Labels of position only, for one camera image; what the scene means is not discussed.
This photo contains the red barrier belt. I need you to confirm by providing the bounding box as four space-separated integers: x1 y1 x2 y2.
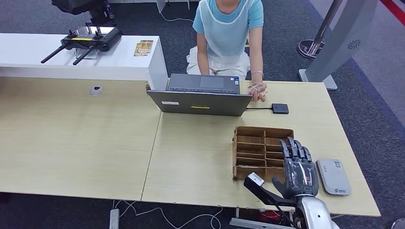
379 0 405 17

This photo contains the grey laptop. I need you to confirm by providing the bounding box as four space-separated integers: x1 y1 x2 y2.
147 73 254 117

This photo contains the black tripod equipment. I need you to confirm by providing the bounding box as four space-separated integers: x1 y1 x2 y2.
50 0 116 28

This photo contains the thin white cable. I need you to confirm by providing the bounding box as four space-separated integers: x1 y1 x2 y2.
159 9 194 22

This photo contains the white reception counter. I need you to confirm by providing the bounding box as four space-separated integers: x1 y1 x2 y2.
0 32 169 91

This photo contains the grey metal desk foot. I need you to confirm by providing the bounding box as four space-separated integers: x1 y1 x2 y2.
229 210 298 229

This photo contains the grey kiosk stand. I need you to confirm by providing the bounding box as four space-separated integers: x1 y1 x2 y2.
298 0 379 91

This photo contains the red object under desk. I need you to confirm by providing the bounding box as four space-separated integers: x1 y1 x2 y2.
257 211 286 224

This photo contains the white card reader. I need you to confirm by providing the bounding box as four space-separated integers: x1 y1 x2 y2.
316 159 352 197

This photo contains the white power strip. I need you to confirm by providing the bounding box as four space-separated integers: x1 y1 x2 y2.
109 208 120 229

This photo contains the person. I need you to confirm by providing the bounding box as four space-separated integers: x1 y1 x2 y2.
186 0 268 103

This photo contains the chrome stanchion post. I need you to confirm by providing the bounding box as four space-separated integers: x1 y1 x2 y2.
298 0 343 60

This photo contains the person's left hand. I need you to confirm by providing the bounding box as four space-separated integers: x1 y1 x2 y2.
248 82 268 103

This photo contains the white power cable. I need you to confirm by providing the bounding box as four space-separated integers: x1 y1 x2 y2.
112 200 223 229

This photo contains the brown wooden card organizer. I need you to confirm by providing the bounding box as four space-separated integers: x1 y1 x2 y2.
232 126 295 183

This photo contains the metal wire controller stand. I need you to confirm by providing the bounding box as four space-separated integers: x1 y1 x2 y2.
75 47 98 61

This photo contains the small black USB box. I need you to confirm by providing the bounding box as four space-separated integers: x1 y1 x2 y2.
271 103 290 115

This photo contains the black remote controller with antennas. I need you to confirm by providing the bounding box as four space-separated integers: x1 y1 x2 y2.
40 26 123 66

